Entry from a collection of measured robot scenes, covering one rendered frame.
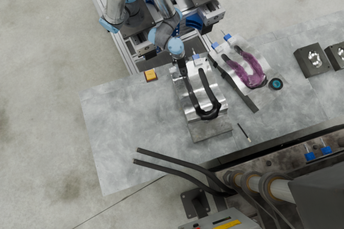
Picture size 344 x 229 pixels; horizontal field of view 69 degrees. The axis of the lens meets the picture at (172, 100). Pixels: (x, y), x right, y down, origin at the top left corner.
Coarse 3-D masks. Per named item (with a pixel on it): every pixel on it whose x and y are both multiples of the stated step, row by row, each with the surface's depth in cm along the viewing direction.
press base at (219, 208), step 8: (328, 128) 229; (336, 128) 190; (304, 136) 227; (312, 136) 189; (288, 144) 188; (256, 152) 225; (264, 152) 194; (240, 160) 200; (248, 160) 163; (216, 168) 199; (224, 168) 163; (208, 184) 220; (216, 184) 170; (216, 200) 201; (224, 200) 157; (224, 208) 168
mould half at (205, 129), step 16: (192, 64) 162; (208, 64) 162; (176, 80) 160; (192, 80) 160; (208, 80) 160; (192, 112) 149; (224, 112) 156; (192, 128) 154; (208, 128) 154; (224, 128) 154
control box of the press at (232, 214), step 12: (192, 192) 224; (204, 192) 224; (192, 204) 206; (204, 204) 222; (192, 216) 219; (204, 216) 145; (216, 216) 115; (228, 216) 108; (240, 216) 102; (180, 228) 113; (192, 228) 108; (204, 228) 102; (216, 228) 96; (228, 228) 91; (240, 228) 87; (252, 228) 84
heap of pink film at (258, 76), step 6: (240, 54) 166; (246, 54) 163; (228, 60) 165; (246, 60) 161; (252, 60) 160; (258, 60) 161; (234, 66) 159; (240, 66) 159; (252, 66) 159; (258, 66) 160; (234, 72) 159; (240, 72) 157; (246, 72) 159; (258, 72) 158; (240, 78) 158; (246, 78) 158; (252, 78) 159; (258, 78) 158; (264, 78) 160; (246, 84) 159; (252, 84) 157; (258, 84) 158
